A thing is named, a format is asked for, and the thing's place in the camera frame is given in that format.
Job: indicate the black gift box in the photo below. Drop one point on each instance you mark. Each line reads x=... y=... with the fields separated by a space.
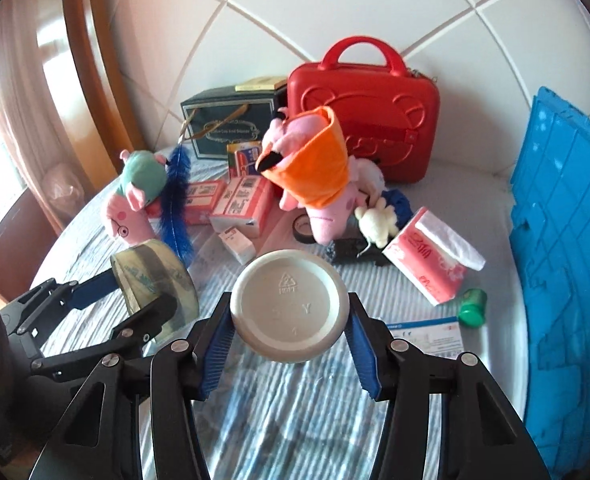
x=225 y=120

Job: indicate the green small bottle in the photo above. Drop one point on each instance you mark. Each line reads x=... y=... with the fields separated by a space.
x=472 y=307

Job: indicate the black object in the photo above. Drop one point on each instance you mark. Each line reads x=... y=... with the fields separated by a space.
x=350 y=251

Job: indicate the sheer curtain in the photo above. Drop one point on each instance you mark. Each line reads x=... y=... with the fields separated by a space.
x=15 y=110

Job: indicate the pink floral tissue pack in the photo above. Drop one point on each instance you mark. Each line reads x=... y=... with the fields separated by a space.
x=425 y=260

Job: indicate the blue feather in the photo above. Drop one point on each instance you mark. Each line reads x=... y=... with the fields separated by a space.
x=175 y=200

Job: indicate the beige flat box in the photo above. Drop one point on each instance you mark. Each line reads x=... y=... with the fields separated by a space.
x=260 y=84

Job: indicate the wooden bed frame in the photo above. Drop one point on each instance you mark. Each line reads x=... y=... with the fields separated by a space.
x=95 y=60

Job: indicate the white mouse plush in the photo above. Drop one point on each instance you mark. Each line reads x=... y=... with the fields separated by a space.
x=377 y=222

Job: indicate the pink tissue box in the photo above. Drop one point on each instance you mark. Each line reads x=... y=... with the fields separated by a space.
x=242 y=205
x=202 y=200

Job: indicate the white blue paper card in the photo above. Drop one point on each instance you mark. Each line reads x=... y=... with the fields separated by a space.
x=425 y=335

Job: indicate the red carry case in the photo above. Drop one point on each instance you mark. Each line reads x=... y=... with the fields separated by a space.
x=375 y=110

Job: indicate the white padded headboard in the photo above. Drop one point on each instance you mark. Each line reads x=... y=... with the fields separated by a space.
x=325 y=0

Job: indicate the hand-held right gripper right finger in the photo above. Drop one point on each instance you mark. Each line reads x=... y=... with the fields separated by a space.
x=362 y=355

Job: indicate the white red small box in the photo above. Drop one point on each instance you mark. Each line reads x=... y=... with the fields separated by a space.
x=237 y=245

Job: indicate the black tape roll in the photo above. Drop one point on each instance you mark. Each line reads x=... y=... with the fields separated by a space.
x=300 y=230

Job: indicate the clear packing tape roll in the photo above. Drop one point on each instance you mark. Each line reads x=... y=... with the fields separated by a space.
x=150 y=270

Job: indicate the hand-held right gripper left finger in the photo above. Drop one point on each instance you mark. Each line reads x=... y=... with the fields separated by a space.
x=215 y=355

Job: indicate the pig plush with orange dress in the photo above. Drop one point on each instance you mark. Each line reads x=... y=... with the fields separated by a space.
x=310 y=170

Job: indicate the clear plastic bag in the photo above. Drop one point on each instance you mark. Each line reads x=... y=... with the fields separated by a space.
x=62 y=185

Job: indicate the blister pack card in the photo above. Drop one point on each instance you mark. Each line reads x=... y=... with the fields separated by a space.
x=245 y=157

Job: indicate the blue yarn item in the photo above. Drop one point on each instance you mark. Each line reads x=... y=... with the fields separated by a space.
x=401 y=205

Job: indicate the blue plastic crate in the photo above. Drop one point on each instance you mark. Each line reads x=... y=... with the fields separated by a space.
x=565 y=260

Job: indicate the pig plush with teal shirt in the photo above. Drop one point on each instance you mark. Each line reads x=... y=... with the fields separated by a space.
x=140 y=175

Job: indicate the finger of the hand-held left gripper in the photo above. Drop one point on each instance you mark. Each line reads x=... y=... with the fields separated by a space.
x=145 y=322
x=92 y=287

